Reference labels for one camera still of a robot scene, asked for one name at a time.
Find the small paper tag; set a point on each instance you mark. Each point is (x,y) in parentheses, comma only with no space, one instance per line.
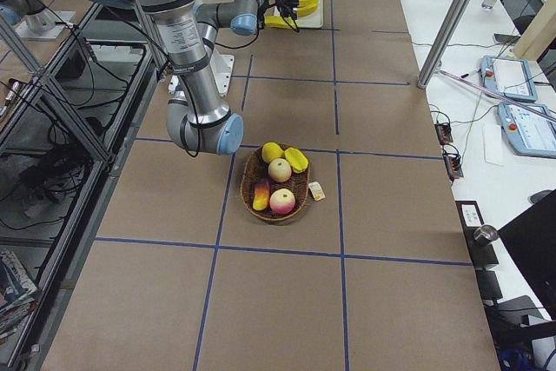
(316,190)

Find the white rectangular tray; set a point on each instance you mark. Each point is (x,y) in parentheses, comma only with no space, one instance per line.
(314,21)

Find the steel cup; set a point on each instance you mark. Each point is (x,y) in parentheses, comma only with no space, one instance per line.
(485,235)

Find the blue teach pendant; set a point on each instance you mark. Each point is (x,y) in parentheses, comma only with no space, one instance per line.
(527,129)
(508,77)

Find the pink white apple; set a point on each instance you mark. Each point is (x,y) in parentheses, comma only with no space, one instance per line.
(279,170)

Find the yellow orange mango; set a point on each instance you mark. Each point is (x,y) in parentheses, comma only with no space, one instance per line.
(261,194)

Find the woven brown basket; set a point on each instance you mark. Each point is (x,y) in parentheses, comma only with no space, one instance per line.
(254,170)

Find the yellow pear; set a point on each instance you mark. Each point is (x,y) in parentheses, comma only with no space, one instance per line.
(271,151)

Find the yellow starfruit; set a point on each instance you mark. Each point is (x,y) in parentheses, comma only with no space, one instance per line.
(299,163)

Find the metal rod green tip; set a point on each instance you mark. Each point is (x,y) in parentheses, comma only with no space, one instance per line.
(495,95)

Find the near blue teach pendant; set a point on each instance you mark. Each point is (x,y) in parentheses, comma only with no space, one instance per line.
(527,129)

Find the aluminium frame post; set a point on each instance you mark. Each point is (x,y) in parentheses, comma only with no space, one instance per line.
(439,46)

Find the yellow banana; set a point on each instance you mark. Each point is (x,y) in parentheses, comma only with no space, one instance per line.
(310,1)
(306,9)
(278,22)

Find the far blue teach pendant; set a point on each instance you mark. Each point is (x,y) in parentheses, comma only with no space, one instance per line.
(508,77)

